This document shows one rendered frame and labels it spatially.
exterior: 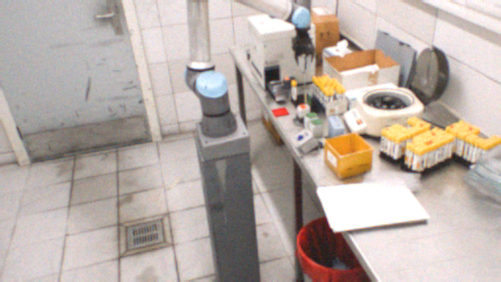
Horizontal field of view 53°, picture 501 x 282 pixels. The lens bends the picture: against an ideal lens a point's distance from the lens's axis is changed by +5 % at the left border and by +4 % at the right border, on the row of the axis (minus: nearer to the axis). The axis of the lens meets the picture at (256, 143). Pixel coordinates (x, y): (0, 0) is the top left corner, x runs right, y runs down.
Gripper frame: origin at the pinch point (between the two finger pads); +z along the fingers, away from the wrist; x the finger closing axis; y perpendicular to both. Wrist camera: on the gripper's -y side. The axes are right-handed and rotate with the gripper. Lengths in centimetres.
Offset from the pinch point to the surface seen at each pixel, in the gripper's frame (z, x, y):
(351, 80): 6.5, -21.0, -4.6
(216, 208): 43, 51, -29
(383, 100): 5.9, -23.7, -28.9
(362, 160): 12, -1, -59
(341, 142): 10.7, 1.8, -46.5
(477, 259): 18, -12, -107
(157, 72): 52, 61, 157
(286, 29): -11.7, 0.3, 24.9
